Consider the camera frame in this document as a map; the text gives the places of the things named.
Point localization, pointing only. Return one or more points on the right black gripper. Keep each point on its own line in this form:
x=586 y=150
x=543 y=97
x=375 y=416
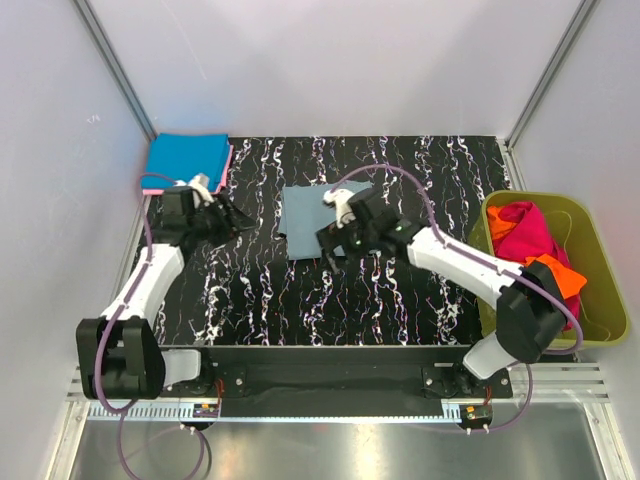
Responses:
x=333 y=236

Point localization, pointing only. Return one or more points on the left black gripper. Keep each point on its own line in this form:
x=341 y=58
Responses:
x=234 y=220

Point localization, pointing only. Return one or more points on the grey blue t shirt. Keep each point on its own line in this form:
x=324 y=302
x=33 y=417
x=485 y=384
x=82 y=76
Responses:
x=303 y=214

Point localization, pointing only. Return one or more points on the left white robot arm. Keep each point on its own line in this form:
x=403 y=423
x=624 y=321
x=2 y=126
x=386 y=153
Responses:
x=119 y=356

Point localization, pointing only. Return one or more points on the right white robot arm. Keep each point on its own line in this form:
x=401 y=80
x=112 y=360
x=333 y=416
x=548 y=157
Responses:
x=529 y=307

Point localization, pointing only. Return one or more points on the black marble pattern mat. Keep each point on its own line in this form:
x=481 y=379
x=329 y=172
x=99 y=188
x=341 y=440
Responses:
x=249 y=292

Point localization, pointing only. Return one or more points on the folded blue t shirt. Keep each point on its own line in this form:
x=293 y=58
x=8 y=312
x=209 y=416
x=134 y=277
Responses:
x=165 y=140

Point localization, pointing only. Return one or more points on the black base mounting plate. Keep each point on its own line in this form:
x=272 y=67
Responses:
x=261 y=377

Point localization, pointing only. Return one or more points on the magenta t shirt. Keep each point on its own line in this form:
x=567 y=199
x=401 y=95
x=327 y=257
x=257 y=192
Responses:
x=530 y=230

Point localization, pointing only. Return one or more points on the orange t shirt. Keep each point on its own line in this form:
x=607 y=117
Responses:
x=565 y=277

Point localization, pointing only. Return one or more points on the olive green plastic bin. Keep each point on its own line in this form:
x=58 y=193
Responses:
x=603 y=315

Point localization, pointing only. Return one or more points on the right aluminium frame post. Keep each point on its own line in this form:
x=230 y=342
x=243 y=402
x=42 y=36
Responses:
x=568 y=39

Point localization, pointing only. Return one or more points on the aluminium frame post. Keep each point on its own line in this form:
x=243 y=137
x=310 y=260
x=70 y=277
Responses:
x=110 y=58
x=568 y=39

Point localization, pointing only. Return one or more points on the left aluminium frame post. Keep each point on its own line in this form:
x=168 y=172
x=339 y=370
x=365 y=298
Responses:
x=110 y=58

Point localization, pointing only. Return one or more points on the aluminium front rail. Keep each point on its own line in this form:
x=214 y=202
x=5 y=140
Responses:
x=201 y=401

